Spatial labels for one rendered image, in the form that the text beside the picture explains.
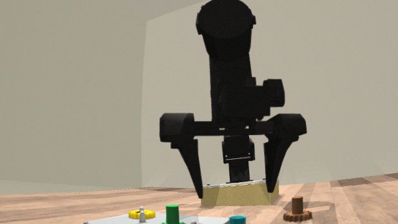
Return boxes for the brown gear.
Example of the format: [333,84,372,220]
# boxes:
[283,196,312,221]

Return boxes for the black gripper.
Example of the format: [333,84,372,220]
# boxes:
[160,69,307,199]

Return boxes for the yellow gear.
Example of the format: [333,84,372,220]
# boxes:
[129,210,155,219]

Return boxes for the green gear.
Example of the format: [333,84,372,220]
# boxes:
[162,205,185,224]

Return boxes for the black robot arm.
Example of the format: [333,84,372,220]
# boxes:
[195,0,285,183]

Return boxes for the teal gear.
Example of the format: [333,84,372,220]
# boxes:
[229,215,246,224]

